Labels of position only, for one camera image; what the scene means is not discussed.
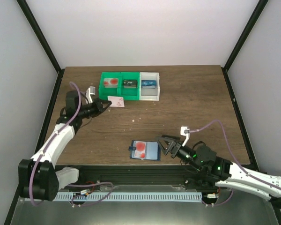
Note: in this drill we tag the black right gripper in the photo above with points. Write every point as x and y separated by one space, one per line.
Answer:
173 148

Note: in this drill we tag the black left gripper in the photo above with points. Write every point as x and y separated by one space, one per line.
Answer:
97 107

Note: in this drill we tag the white card red logo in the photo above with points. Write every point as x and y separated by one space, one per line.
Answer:
116 101

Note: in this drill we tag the white card with red dot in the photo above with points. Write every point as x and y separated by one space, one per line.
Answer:
114 82

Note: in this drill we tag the blue leather card holder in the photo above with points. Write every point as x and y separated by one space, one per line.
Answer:
153 152

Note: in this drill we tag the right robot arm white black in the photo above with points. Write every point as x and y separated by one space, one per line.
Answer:
202 159

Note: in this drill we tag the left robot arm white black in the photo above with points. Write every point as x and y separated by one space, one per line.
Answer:
37 176

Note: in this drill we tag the red white card in bin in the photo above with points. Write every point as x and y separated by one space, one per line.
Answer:
107 82

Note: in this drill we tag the black card in bin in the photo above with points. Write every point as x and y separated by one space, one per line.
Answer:
130 83

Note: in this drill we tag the blue card in bin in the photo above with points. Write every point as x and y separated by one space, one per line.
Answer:
149 84

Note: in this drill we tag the left green plastic bin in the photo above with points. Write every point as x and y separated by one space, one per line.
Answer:
105 92

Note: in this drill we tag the green plastic bin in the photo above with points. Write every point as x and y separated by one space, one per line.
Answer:
105 92
130 93

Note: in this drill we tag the middle green plastic bin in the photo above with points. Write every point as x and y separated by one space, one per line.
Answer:
130 93

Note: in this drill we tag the white plastic bin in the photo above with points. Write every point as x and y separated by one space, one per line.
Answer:
150 94

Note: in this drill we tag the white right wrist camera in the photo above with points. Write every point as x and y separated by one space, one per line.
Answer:
185 131

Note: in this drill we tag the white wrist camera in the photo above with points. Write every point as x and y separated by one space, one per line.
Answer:
91 91
185 131

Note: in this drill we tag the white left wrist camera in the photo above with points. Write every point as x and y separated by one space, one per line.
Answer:
91 91

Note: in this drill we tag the light blue slotted cable duct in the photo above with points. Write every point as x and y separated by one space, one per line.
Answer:
132 197

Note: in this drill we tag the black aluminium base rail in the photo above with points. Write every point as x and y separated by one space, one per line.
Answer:
170 175

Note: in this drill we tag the left black frame post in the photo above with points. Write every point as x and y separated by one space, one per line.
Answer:
39 34

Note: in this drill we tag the black frame post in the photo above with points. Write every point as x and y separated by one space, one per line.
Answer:
39 34
261 4

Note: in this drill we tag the right black frame post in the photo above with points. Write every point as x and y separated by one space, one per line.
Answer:
261 4

